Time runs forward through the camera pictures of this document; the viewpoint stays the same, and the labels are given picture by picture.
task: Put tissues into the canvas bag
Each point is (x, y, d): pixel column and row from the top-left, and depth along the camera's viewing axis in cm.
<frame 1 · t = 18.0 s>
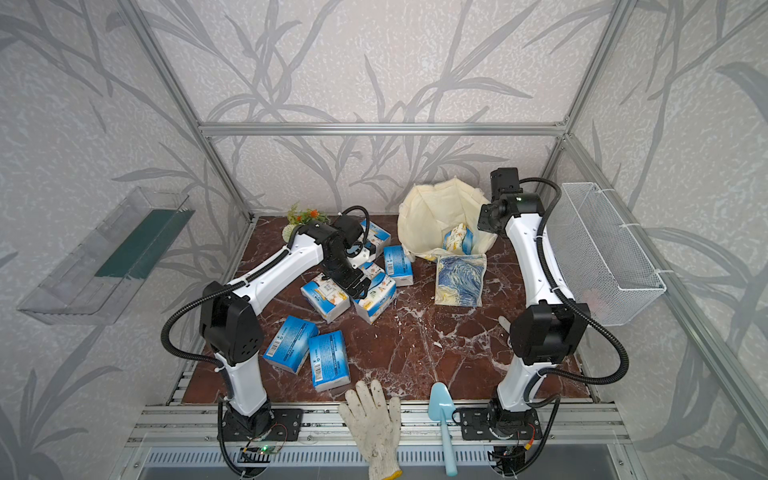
left hand: (354, 286, 85), fingers open
right hand: (492, 220, 84), fingers closed
canvas bag with blue painting: (424, 211, 106), point 14 cm above the table
blue tissue pack front: (329, 360, 79), point 8 cm above the table
blue white upright tissue pack: (398, 264, 99), point 8 cm above the table
orange blue tissue pack back: (381, 238, 106), point 8 cm above the table
orange blue tissue pack right: (381, 294, 91), point 9 cm above the table
orange blue tissue pack left: (326, 297, 91), point 8 cm above the table
artificial green flower plant: (297, 217, 101), point 16 cm above the table

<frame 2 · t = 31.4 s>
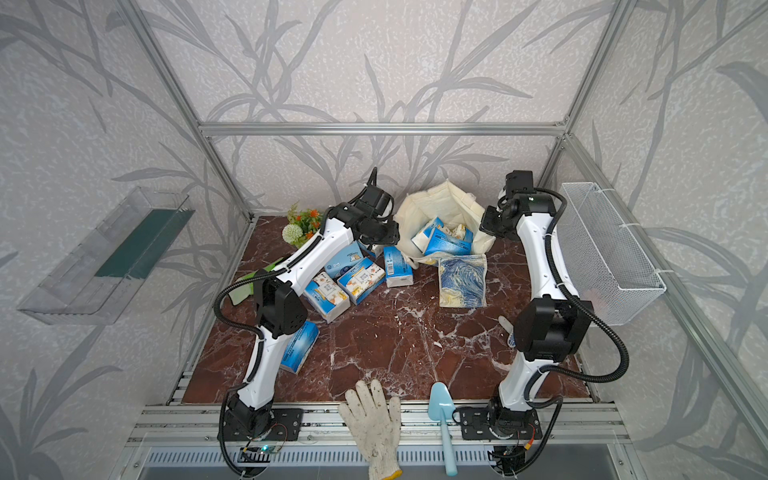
left hand: (395, 237, 91), fingers open
right hand: (485, 224, 85), fingers closed
blue tissue pack front: (463, 246, 91), point 18 cm above the table
orange blue tissue pack right: (435, 239, 90), point 19 cm above the table
light blue Vinda tissue pack: (351, 262, 101), point 6 cm above the table
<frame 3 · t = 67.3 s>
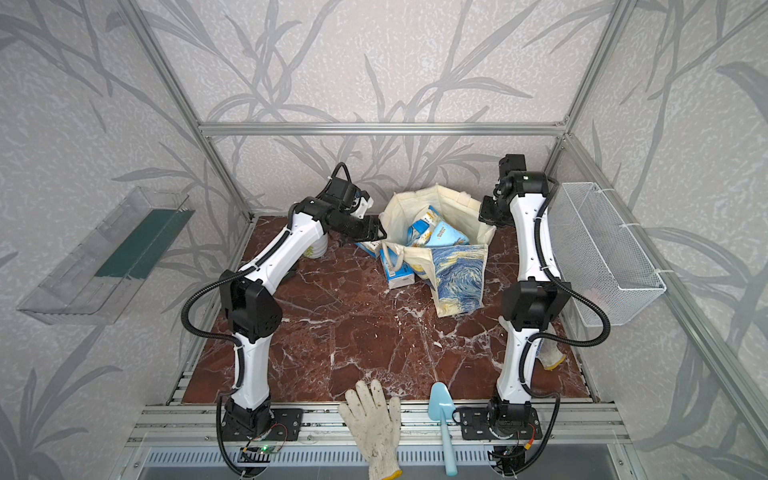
left hand: (378, 235, 87), fingers open
right hand: (486, 217, 86), fingers closed
canvas bag with blue painting: (458, 274, 85), point 17 cm above the table
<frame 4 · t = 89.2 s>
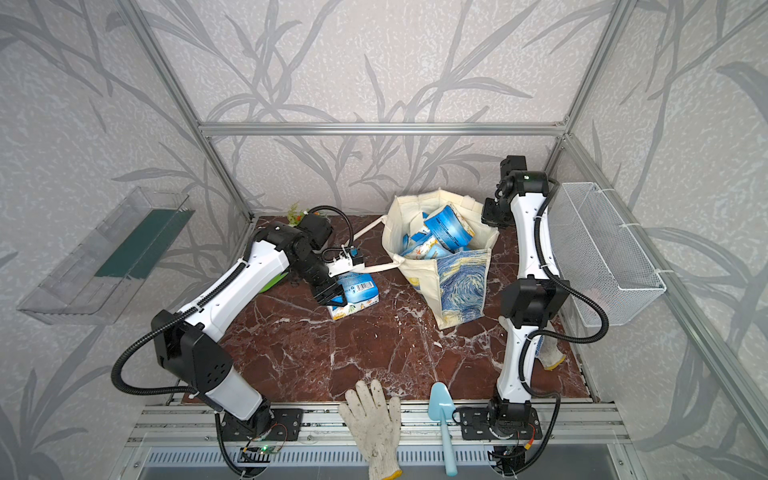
left hand: (340, 292, 77), fingers open
right hand: (489, 220, 87), fingers closed
blue white upright tissue pack: (361, 291, 75), point 22 cm above the table
